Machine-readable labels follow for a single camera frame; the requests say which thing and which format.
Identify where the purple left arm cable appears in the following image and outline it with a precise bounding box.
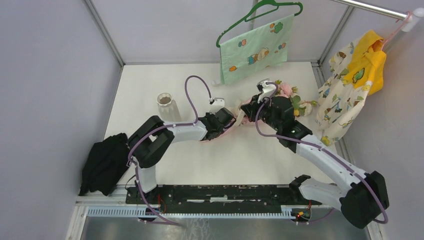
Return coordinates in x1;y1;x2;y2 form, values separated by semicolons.
127;75;214;227

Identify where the cream printed ribbon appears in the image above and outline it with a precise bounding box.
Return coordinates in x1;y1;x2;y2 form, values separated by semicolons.
232;102;247;127

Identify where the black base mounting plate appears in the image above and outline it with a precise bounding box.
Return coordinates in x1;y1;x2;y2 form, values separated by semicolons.
144;184;321;214

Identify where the yellow cartoon child shirt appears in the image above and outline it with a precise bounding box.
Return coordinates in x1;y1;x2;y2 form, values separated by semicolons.
315;30;387;146

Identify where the metal clothes rail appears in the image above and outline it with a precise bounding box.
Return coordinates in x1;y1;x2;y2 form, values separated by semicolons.
331;0;424;33

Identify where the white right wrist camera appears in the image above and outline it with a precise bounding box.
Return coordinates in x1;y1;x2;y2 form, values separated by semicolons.
257;78;276;104

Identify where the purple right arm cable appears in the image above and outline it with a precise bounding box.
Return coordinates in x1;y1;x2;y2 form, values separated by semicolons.
254;81;389;225

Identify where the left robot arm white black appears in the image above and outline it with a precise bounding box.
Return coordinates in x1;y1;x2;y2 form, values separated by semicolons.
127;107;236;204

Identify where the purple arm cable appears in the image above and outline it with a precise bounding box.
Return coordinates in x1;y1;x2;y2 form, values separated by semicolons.
254;81;389;225
127;75;214;227

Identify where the green plastic hanger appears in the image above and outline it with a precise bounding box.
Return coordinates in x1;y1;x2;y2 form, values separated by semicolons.
215;0;304;48

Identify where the pink paper flower bouquet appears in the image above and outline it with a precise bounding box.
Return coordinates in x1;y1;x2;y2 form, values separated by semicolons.
200;79;318;143

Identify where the black cloth bundle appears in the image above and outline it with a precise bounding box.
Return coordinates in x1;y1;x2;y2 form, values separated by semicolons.
78;133;130;196

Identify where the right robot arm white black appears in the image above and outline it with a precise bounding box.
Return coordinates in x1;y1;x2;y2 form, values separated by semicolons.
240;95;390;229

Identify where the pink plastic hanger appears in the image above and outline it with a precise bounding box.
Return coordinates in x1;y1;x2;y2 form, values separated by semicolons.
381;11;413;51

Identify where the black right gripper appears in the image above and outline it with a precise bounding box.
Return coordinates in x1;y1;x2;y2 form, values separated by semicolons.
240;93;281;132

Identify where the white ribbed ceramic vase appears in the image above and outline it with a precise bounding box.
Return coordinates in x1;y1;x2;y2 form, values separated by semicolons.
156;92;182;122

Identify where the white slotted cable duct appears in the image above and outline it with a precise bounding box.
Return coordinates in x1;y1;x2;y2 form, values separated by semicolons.
86;206;295;220

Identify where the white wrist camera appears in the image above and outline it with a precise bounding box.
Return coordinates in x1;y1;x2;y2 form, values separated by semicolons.
257;78;276;104
209;97;225;115

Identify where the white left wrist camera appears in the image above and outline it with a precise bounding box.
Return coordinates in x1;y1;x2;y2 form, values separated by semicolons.
209;97;225;115

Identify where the green cartoon print cloth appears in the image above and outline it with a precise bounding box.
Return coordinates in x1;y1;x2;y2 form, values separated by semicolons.
219;14;295;85

